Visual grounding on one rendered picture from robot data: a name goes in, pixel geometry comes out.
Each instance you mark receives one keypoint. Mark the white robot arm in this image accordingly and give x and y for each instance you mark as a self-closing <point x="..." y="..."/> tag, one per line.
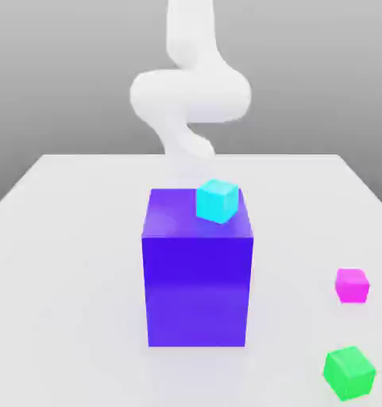
<point x="190" y="92"/>

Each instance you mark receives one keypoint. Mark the small cyan cube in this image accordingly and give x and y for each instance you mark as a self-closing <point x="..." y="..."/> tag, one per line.
<point x="216" y="202"/>

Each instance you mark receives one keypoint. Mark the small magenta cube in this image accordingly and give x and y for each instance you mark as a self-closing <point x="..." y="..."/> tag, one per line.
<point x="352" y="285"/>

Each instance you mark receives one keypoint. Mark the small green cube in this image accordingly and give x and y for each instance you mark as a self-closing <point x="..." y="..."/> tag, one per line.
<point x="349" y="372"/>

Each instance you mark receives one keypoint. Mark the large purple box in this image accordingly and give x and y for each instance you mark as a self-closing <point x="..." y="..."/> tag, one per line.
<point x="195" y="286"/>

